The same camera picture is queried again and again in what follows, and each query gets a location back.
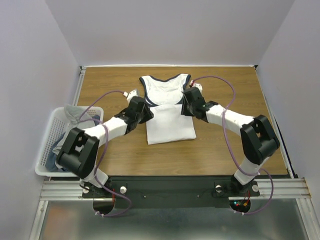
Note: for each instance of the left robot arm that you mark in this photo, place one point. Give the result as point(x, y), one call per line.
point(79, 151)

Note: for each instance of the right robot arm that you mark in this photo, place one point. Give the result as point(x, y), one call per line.
point(258, 138)

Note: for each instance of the white plastic laundry basket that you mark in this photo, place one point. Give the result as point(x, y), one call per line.
point(58, 124)

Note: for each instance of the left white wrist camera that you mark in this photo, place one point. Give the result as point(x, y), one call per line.
point(131, 94)

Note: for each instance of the grey tank top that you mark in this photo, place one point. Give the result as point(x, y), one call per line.
point(76, 119)

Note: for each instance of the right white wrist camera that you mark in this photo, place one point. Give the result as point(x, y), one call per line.
point(194, 84)

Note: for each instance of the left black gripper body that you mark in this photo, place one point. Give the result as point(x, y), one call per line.
point(145, 117)

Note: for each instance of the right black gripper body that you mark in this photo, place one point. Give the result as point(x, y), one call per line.
point(186, 104)

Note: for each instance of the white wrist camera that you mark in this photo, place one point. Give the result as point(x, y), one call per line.
point(194, 84)
point(131, 94)

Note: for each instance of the white tank top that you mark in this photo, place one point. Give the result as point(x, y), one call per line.
point(165, 98)

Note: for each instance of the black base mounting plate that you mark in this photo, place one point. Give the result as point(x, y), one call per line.
point(150, 192)

